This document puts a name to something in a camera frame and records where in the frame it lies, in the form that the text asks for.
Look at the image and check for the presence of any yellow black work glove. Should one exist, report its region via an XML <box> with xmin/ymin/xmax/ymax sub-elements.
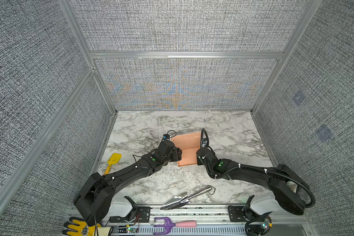
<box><xmin>62</xmin><ymin>217</ymin><xmax>113</xmax><ymax>236</ymax></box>

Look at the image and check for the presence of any metal garden trowel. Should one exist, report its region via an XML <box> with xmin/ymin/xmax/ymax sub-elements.
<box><xmin>160</xmin><ymin>185</ymin><xmax>216</xmax><ymax>210</ymax></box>

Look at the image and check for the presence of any purple pink hand rake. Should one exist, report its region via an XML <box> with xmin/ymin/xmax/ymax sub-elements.
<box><xmin>153</xmin><ymin>217</ymin><xmax>197</xmax><ymax>236</ymax></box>

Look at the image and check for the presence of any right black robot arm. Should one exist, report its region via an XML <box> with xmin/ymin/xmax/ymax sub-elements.
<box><xmin>196</xmin><ymin>146</ymin><xmax>316</xmax><ymax>221</ymax></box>

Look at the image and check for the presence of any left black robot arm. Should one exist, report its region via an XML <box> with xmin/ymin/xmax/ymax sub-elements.
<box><xmin>74</xmin><ymin>139</ymin><xmax>183</xmax><ymax>227</ymax></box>

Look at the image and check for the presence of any pink paper box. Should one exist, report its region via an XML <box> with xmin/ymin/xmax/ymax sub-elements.
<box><xmin>172</xmin><ymin>132</ymin><xmax>201</xmax><ymax>167</ymax></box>

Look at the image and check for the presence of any yellow handled tool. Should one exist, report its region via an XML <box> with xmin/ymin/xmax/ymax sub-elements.
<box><xmin>104</xmin><ymin>153</ymin><xmax>122</xmax><ymax>175</ymax></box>

